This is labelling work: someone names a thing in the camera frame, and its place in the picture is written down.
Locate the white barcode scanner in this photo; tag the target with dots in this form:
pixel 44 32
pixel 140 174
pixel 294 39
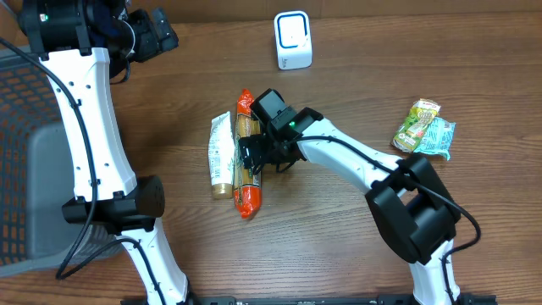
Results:
pixel 293 40

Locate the white cream tube gold cap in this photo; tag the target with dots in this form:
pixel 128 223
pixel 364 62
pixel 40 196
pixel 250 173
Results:
pixel 221 151

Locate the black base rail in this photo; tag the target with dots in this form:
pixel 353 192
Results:
pixel 394 299

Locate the teal wipes packet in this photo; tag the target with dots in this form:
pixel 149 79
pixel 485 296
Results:
pixel 437 139

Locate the grey plastic shopping basket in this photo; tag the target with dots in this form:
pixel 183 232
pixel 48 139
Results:
pixel 36 171

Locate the green juice carton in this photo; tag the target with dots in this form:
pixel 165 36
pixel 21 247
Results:
pixel 415 125

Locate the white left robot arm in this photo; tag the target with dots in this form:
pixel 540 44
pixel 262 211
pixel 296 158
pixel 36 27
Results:
pixel 81 46

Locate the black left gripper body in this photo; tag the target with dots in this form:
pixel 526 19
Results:
pixel 152 32

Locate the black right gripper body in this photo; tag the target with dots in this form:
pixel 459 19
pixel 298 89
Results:
pixel 273 152

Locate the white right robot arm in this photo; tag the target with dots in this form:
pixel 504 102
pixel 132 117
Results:
pixel 412 209

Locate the orange pasta packet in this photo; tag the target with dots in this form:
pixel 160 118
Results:
pixel 247 186

